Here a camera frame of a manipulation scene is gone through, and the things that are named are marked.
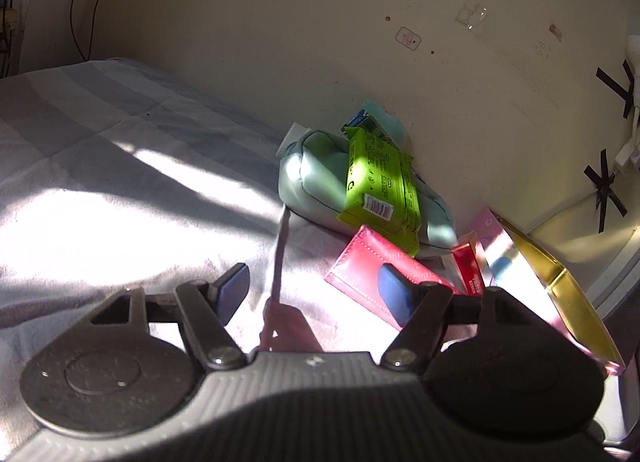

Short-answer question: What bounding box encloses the dark metal rack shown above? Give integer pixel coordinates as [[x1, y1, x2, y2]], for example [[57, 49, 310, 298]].
[[0, 0, 22, 79]]

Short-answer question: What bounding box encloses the green wet wipes packet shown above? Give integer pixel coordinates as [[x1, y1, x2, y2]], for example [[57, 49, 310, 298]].
[[336, 125, 421, 257]]

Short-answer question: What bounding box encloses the white plug adapter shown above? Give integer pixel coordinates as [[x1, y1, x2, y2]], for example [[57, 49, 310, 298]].
[[615, 105, 640, 173]]

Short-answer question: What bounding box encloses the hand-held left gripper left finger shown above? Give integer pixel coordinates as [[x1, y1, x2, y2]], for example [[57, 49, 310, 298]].
[[90, 263, 250, 372]]

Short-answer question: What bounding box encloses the green and blue toothpaste box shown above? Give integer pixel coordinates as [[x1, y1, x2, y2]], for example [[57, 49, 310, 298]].
[[341, 110, 386, 136]]

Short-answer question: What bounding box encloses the pink leather wallet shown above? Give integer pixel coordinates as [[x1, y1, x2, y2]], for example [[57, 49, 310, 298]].
[[324, 225, 466, 330]]

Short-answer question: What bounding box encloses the grey striped bed sheet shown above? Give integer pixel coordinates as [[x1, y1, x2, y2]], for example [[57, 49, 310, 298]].
[[0, 57, 626, 448]]

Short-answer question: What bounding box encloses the teal soft sponge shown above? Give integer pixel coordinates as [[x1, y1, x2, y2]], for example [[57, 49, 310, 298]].
[[357, 100, 408, 144]]

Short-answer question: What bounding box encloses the pink biscuit tin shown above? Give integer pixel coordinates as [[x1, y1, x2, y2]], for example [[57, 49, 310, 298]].
[[472, 207, 626, 375]]

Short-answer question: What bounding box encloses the small pink-edged wall sticker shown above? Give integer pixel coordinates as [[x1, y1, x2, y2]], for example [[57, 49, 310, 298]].
[[395, 27, 422, 50]]

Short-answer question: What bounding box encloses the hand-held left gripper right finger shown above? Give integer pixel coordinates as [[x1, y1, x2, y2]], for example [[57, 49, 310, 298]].
[[378, 265, 523, 374]]

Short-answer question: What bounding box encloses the red cigarette box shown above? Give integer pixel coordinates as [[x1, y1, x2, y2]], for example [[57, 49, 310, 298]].
[[451, 232, 493, 296]]

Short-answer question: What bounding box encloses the clear tape piece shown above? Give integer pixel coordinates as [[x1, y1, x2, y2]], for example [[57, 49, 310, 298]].
[[456, 0, 490, 30]]

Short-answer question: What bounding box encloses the white thin stick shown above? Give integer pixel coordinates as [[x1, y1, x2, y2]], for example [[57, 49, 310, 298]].
[[259, 206, 292, 350]]

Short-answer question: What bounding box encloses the light green fabric pouch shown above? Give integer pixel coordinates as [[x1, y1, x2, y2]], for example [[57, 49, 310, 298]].
[[277, 129, 457, 259]]

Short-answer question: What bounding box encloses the black tape cross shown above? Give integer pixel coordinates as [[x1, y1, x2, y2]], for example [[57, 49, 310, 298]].
[[584, 149, 628, 234], [595, 60, 640, 119]]

